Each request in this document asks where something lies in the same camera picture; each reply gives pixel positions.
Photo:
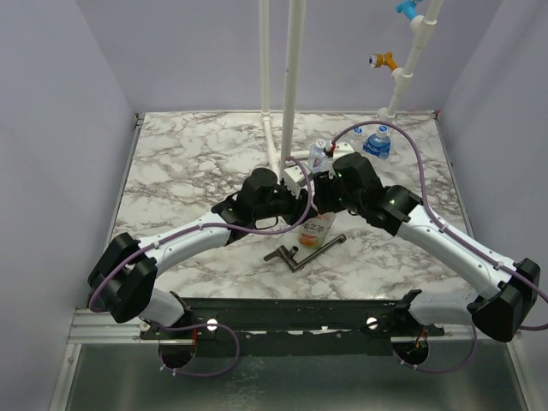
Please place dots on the white PVC pipe tree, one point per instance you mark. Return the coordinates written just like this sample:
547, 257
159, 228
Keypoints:
422, 28

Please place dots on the white PVC pipe stand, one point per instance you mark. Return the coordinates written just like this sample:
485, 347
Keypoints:
296, 24

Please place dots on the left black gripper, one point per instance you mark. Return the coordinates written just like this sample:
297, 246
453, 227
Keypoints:
297, 205

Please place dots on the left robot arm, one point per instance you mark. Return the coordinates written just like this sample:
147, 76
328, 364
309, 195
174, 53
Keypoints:
123, 280

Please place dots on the clear plastic bottle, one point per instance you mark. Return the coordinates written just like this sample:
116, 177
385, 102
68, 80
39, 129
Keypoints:
356, 141

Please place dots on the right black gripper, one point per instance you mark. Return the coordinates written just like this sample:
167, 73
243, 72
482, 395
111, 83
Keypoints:
322, 197

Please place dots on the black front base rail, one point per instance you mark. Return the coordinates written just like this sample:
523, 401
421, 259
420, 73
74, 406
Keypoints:
261, 327

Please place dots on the blue pipe fitting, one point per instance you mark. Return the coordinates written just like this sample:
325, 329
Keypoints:
408, 8

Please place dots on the dark metal faucet handle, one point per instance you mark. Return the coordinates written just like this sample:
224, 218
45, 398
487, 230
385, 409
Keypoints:
295, 260

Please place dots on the purple label plastic bottle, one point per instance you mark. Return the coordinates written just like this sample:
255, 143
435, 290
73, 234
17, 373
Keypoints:
317, 160

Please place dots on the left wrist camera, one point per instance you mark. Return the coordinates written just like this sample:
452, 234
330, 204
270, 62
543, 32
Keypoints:
294, 178

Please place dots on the green orange label bottle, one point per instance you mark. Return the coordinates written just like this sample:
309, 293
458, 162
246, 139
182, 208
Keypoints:
312, 233

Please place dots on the blue label plastic bottle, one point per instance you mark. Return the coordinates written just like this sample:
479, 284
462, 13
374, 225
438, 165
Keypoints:
378, 145

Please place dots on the orange nozzle fitting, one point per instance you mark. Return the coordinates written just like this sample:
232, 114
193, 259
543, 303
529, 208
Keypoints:
380, 60

